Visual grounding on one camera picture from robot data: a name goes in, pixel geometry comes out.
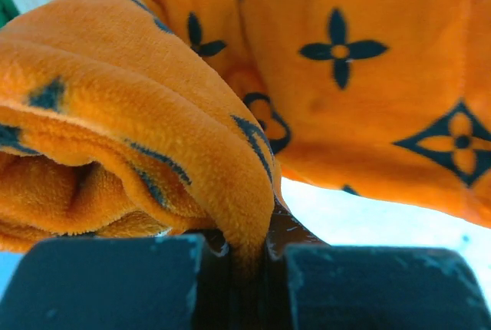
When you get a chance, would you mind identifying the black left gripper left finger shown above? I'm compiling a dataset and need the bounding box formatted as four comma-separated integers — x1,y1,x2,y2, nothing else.
1,231,230,329

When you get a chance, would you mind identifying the green tank top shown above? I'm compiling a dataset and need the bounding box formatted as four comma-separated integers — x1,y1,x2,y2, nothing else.
0,0,20,28

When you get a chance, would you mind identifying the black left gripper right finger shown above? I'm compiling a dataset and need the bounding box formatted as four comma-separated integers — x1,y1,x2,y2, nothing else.
265,204,490,330

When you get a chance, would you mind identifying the orange patterned pillowcase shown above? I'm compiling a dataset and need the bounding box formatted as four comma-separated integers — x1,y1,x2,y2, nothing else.
1,0,490,266

